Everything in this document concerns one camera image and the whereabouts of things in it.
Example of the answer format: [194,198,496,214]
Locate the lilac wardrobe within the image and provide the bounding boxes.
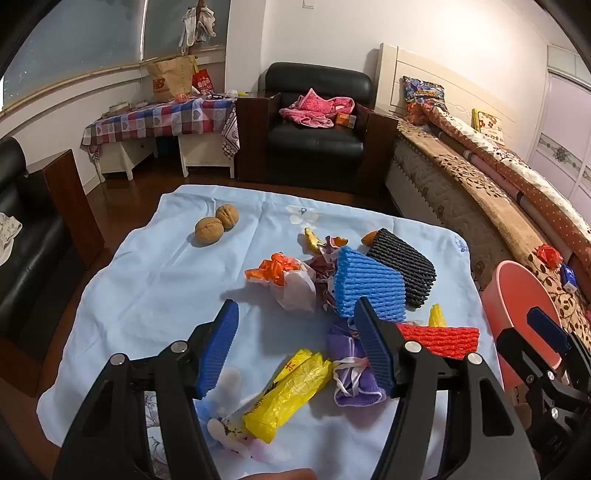
[526,44,591,204]

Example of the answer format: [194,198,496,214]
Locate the person's left hand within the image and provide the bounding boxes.
[240,467,319,480]

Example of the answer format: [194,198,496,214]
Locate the orange and white plastic bag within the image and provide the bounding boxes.
[245,253,318,315]

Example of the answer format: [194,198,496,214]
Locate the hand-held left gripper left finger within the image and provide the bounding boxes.
[53,300,241,480]

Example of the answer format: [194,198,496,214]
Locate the black leather sofa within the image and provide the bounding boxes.
[0,136,105,370]

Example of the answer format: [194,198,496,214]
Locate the purple cloth pouch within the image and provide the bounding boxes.
[325,318,386,409]

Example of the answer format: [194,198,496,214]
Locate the red foam fruit net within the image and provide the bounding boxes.
[396,323,481,360]

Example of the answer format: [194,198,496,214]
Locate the yellow plastic bag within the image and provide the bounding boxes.
[243,349,334,444]

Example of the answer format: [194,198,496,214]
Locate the cream bed headboard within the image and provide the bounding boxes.
[374,43,518,139]

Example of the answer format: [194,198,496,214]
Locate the blue foam fruit net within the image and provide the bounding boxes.
[332,246,408,324]

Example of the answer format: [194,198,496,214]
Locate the pink plastic bucket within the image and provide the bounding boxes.
[482,260,565,388]

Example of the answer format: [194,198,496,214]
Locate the black foam fruit net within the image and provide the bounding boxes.
[366,228,437,309]

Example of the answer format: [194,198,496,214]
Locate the red snack packet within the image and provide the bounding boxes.
[536,244,564,268]

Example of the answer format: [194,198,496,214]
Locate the light blue tablecloth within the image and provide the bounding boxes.
[37,185,492,480]

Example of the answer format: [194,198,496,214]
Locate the black leather armchair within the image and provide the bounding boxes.
[235,62,400,195]

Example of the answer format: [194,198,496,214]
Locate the yellow floral pillow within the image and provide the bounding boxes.
[471,109,505,144]

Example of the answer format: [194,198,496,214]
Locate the quilted mattress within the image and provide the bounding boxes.
[385,138,499,287]

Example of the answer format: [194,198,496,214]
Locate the red shopping bag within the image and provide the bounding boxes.
[191,68,215,95]

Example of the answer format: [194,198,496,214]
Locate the colourful printed pillow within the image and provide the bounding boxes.
[402,76,446,125]

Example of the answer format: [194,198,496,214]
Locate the white clothes on rack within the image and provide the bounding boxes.
[178,6,218,49]

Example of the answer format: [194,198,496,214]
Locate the pink dotted clothes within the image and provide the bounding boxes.
[279,88,356,129]

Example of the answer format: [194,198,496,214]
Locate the printed snack wrapper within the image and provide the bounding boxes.
[307,235,345,312]

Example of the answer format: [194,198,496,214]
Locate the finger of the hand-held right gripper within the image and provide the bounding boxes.
[561,331,591,389]
[496,307,571,388]

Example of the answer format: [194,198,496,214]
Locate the brown paper bag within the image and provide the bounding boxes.
[146,54,197,103]

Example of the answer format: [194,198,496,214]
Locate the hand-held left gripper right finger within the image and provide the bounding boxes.
[353,296,532,480]

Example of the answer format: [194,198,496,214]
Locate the brown dotted quilt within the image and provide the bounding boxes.
[406,99,591,278]

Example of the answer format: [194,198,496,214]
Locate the checkered tablecloth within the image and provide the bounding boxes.
[81,95,241,160]

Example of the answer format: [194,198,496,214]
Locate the large curved window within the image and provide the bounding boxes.
[0,0,232,112]

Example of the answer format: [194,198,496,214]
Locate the white cloth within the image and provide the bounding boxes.
[0,213,23,266]

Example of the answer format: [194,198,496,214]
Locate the walnut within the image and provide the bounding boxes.
[216,204,240,230]
[194,217,225,245]

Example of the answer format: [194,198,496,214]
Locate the bed with brown blanket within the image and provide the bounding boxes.
[397,117,591,352]

